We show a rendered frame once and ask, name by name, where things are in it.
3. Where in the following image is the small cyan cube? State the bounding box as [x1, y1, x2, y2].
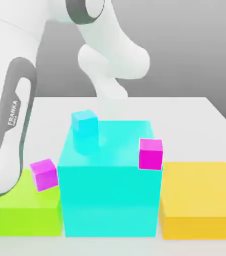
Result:
[71, 109, 99, 156]

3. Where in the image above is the small magenta cube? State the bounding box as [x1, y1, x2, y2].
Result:
[30, 158, 59, 193]
[138, 138, 163, 171]

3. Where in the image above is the large cyan box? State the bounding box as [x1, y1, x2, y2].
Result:
[57, 120, 163, 238]

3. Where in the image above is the large yellow box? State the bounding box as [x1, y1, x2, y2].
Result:
[158, 161, 226, 240]

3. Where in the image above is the large green box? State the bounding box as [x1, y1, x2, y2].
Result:
[0, 168, 63, 237]

